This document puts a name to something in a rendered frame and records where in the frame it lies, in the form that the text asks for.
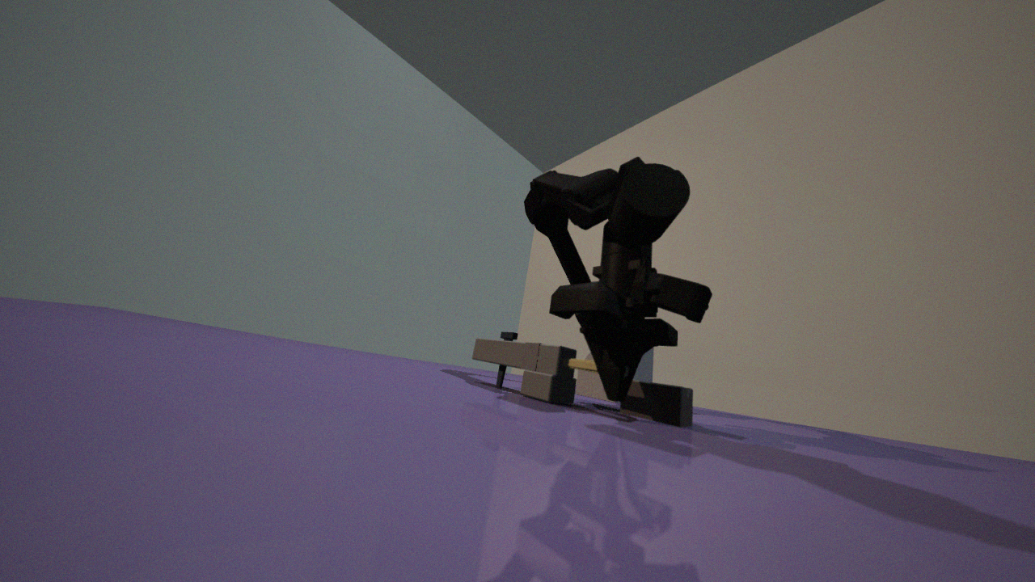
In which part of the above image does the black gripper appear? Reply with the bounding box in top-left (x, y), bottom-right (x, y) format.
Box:
top-left (549, 252), bottom-right (678, 402)

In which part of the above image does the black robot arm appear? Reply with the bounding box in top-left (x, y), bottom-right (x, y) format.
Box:
top-left (524, 157), bottom-right (712, 323)

